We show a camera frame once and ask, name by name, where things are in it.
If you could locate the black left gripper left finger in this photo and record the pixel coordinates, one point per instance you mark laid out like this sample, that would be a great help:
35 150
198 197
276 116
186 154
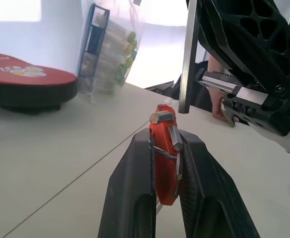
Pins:
127 188

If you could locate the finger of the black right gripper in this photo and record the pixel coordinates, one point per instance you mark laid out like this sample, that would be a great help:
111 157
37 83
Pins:
246 32

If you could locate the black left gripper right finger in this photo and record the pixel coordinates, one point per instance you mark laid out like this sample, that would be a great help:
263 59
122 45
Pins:
209 198

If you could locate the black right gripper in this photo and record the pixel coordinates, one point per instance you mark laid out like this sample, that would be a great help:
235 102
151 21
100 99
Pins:
276 109

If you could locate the red hex key holder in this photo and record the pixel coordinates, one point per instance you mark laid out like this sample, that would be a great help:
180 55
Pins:
163 171

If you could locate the silver hex key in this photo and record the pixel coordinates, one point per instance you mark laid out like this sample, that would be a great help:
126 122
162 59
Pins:
189 57

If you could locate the small hex key in holder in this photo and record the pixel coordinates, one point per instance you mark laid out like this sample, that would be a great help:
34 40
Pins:
177 188

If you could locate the medium hex key in holder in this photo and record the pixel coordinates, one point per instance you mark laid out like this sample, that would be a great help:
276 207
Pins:
179 164

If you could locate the thin hex key in holder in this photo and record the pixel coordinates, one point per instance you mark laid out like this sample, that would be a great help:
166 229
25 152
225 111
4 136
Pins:
163 153

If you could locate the large hex key in holder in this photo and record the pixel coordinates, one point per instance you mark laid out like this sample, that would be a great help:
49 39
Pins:
174 137

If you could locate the largest hex key in holder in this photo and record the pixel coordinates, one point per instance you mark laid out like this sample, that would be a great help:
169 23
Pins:
163 116

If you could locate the bystander bare hand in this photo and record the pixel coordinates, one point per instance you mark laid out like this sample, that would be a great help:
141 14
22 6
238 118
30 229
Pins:
219 106

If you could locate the clear plastic bag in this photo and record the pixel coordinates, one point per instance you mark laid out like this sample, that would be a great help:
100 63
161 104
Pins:
110 49

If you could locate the blue rack of tubes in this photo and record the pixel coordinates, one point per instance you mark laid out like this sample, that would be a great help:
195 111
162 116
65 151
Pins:
105 49

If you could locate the red heart-shaped flower box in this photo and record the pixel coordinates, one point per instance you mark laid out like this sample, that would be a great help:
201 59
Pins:
28 81

